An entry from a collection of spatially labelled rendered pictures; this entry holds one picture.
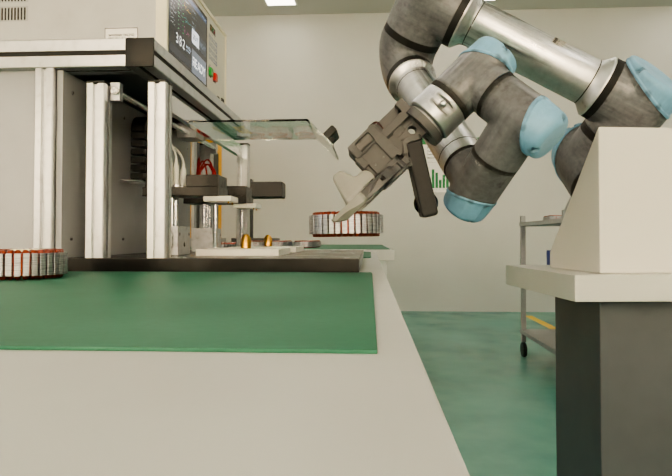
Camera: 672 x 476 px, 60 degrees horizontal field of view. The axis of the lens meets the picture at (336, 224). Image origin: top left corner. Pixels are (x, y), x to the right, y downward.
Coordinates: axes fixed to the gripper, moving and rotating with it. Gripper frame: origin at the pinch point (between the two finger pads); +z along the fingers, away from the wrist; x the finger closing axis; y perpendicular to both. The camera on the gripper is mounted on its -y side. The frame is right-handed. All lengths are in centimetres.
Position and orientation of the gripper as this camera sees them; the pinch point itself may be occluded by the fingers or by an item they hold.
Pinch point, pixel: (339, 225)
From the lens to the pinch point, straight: 87.9
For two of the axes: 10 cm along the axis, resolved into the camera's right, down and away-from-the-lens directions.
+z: -7.2, 6.9, 0.2
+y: -6.9, -7.2, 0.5
